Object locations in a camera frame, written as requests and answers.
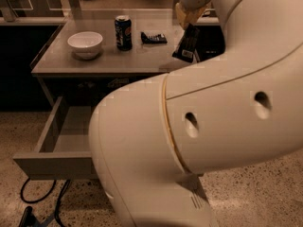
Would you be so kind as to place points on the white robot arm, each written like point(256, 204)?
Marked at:
point(153, 139)

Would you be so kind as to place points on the blue pepsi can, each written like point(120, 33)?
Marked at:
point(123, 26)

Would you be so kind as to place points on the open grey top drawer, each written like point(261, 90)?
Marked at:
point(62, 151)

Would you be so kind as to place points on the grey cabinet with counter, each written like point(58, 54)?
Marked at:
point(146, 65)

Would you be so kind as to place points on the white ceramic bowl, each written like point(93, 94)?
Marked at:
point(86, 45)

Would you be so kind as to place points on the black plug on floor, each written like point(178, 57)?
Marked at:
point(27, 219)

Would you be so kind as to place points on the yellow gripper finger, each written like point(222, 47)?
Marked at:
point(186, 16)

